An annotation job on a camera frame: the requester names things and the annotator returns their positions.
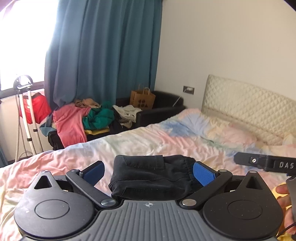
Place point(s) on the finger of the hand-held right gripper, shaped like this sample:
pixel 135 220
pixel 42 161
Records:
pixel 254 160

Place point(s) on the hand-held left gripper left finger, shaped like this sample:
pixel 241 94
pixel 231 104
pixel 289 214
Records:
pixel 93 172

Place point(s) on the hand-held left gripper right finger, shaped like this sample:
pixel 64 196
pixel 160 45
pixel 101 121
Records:
pixel 203 174

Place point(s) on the black pants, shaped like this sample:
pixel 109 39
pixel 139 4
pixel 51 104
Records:
pixel 148 173

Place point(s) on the person's right hand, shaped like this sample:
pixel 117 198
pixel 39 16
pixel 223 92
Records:
pixel 286 204

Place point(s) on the yellow cloth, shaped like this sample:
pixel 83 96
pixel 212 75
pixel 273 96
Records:
pixel 277 197

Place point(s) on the yellow garment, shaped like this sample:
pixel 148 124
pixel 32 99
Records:
pixel 97 131

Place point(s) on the pink garment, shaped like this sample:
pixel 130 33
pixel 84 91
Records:
pixel 69 125

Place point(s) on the quilted cream headboard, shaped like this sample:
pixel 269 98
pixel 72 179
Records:
pixel 245 106

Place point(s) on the bed with pastel sheet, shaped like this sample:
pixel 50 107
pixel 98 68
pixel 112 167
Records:
pixel 161 139

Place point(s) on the green garment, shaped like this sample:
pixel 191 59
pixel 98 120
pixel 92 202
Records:
pixel 99 117

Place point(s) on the blue garment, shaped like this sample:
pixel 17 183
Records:
pixel 46 126

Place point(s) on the white garment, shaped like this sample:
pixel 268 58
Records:
pixel 126 113

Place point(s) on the tan garment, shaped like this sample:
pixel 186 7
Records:
pixel 85 103

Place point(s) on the black leather sofa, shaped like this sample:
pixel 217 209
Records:
pixel 159 111

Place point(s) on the garment steamer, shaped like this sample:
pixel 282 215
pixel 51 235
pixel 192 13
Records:
pixel 30 111

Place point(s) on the brown paper bag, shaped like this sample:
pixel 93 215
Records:
pixel 142 98

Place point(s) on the wide teal curtain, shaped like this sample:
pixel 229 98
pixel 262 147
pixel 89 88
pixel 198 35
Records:
pixel 104 46

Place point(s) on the dark framed window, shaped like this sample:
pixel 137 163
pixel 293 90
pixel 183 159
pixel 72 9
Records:
pixel 23 46

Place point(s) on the wall socket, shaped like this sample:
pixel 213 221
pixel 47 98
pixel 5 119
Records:
pixel 189 89

